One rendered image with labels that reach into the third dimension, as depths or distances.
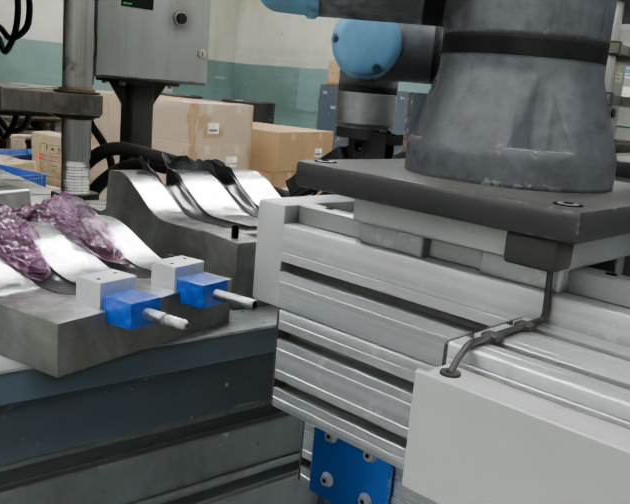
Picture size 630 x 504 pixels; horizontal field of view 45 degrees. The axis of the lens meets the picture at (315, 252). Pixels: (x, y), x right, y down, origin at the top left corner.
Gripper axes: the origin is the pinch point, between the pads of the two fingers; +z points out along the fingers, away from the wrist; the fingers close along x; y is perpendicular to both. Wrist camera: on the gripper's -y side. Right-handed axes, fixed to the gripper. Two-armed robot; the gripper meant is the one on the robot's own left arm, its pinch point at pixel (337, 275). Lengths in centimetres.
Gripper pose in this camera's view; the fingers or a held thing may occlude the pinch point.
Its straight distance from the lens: 103.0
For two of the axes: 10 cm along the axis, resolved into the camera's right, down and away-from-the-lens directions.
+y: 7.1, 2.1, -6.7
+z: -0.9, 9.7, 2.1
